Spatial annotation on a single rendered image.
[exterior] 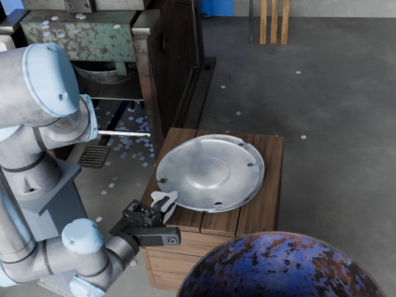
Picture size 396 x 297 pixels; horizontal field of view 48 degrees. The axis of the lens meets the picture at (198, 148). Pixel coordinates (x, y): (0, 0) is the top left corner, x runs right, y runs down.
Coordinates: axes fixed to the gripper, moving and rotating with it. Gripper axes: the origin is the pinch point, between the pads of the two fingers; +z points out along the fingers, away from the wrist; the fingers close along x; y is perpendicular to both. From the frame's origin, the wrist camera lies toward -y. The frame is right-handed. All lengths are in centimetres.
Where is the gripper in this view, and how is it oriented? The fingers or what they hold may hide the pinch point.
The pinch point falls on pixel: (177, 197)
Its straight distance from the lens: 119.3
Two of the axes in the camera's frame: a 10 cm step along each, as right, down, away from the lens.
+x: 0.4, 7.8, 6.3
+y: -8.6, -2.9, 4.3
